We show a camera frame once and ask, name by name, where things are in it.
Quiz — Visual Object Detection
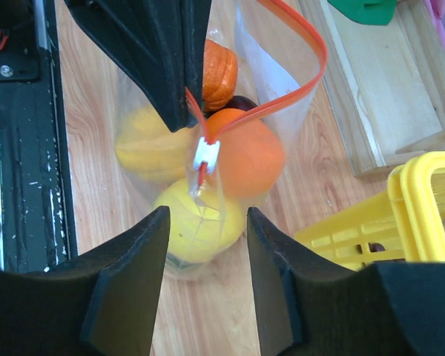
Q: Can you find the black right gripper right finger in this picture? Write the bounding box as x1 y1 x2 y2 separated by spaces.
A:
247 208 445 355

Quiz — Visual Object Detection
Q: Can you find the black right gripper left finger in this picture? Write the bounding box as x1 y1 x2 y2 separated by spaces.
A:
0 206 170 355

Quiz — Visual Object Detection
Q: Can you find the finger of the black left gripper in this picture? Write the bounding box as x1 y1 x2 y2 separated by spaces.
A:
66 0 211 132

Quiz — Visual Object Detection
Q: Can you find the orange toy pumpkin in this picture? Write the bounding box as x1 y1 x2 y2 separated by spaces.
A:
202 39 238 112

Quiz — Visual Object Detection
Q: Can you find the yellow toy bell pepper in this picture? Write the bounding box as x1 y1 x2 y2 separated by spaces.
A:
114 106 199 182

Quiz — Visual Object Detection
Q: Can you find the clear zip top bag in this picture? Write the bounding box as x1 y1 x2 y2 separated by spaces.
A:
114 1 327 280

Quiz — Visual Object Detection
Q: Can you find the yellow toy lemon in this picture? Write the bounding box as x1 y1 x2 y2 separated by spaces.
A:
154 178 245 264

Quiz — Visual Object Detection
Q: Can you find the orange toy tangerine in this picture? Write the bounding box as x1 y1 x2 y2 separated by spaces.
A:
206 119 286 198

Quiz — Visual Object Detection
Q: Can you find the green tank top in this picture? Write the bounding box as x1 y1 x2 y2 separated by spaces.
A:
328 0 398 25

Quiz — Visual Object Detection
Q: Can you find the yellow plastic shopping basket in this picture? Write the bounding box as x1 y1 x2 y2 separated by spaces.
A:
294 151 445 271

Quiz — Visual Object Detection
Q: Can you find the wooden clothes rack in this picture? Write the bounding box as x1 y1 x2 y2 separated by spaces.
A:
300 1 445 176

